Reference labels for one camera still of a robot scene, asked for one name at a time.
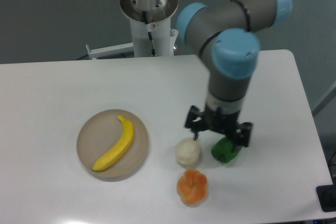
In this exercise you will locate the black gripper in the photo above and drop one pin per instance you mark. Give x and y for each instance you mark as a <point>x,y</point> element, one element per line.
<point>214,120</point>

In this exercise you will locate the yellow banana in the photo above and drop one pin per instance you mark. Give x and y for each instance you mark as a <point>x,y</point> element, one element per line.
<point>119,149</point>

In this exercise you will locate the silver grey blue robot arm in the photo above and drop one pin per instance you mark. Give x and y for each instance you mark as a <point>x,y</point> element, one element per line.
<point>224,40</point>

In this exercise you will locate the beige round plate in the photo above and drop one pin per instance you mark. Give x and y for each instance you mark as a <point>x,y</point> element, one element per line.
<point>101,133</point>

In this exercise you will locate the green bell pepper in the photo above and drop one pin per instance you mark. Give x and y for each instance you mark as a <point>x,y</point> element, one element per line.
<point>225,150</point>

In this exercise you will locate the white pear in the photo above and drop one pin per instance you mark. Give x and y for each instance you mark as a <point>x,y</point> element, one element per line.
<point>187,151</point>

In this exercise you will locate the orange knotted bread roll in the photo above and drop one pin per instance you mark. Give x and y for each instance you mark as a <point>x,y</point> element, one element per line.
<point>192,187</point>

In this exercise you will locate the black box at table edge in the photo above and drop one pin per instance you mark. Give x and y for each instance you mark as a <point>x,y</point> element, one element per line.
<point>326,197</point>

